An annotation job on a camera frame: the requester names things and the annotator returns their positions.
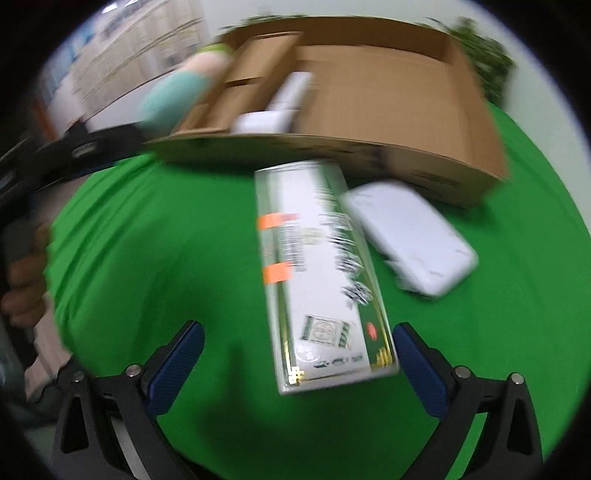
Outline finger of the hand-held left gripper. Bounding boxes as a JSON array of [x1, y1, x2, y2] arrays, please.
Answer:
[[44, 123, 148, 185]]

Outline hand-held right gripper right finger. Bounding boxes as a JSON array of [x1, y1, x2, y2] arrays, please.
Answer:
[[392, 322, 543, 480]]

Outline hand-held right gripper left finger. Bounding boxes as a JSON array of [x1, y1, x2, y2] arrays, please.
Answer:
[[51, 320, 206, 480]]

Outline pink plush pig toy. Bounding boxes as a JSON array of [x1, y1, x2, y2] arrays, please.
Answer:
[[137, 41, 236, 132]]

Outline long white green carton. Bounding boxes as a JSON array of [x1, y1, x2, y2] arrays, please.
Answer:
[[254, 159, 400, 398]]

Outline large cardboard box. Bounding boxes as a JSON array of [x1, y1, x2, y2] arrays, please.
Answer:
[[143, 17, 511, 210]]

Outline person's left hand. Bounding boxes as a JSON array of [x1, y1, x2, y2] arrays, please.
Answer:
[[0, 222, 52, 329]]

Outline green tablecloth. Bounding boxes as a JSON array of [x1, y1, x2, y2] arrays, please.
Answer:
[[44, 108, 591, 467]]

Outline white plastic case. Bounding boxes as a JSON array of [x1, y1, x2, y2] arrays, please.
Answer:
[[339, 180, 479, 298]]

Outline small white box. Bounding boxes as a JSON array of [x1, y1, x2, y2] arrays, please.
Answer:
[[265, 71, 315, 112], [231, 110, 301, 136]]

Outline bushy green potted plant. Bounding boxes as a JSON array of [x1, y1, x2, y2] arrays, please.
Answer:
[[238, 14, 324, 27]]

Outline sparse green potted plant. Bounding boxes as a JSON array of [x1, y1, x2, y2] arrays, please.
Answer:
[[445, 17, 515, 104]]

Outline rows of framed wall documents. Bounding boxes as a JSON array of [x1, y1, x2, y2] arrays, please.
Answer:
[[41, 0, 204, 134]]

